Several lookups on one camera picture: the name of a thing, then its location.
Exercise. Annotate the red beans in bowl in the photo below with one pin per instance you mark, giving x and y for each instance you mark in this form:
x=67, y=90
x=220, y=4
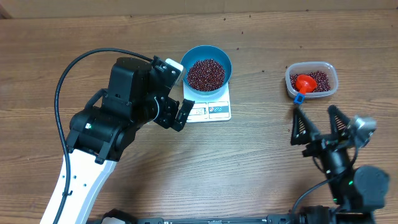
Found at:
x=206, y=75

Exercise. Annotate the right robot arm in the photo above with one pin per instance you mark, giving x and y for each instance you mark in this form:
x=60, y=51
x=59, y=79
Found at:
x=356, y=191

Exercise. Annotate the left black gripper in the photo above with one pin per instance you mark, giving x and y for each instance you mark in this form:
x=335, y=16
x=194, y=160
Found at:
x=169, y=110

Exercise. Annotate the white digital kitchen scale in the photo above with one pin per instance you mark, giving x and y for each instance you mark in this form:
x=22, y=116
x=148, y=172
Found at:
x=209, y=108

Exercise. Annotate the blue bowl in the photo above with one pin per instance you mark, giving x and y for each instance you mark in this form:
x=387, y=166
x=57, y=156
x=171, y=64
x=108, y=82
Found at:
x=202, y=52

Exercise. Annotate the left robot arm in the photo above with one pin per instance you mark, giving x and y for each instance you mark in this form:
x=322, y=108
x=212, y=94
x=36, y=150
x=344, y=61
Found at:
x=137, y=93

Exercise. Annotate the clear plastic container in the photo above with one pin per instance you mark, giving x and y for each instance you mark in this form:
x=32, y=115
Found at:
x=307, y=67

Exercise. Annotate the red measuring scoop blue handle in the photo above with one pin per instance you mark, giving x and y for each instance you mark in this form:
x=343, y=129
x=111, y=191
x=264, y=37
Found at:
x=305, y=84

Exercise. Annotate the red beans in container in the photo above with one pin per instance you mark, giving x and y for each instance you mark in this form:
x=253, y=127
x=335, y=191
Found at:
x=320, y=77

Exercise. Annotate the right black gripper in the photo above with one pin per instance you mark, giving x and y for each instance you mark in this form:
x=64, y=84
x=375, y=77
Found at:
x=324, y=145

